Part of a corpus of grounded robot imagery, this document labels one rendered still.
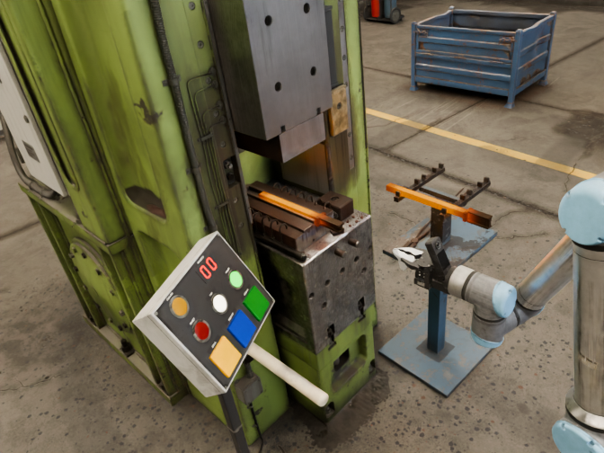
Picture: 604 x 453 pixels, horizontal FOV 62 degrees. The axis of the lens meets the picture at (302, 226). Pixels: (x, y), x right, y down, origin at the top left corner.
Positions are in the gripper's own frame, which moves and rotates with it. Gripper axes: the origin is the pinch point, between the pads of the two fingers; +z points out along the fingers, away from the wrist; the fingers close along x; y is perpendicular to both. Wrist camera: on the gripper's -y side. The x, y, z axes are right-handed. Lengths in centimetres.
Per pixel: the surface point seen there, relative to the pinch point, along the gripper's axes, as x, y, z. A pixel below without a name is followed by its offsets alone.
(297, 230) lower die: -8.1, 2.0, 35.9
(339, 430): -13, 100, 22
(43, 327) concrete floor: -73, 100, 203
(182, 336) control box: -69, -12, 12
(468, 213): 37.1, 5.0, -4.6
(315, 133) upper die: 3.1, -30.9, 33.0
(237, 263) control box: -42, -11, 24
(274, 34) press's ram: -9, -65, 33
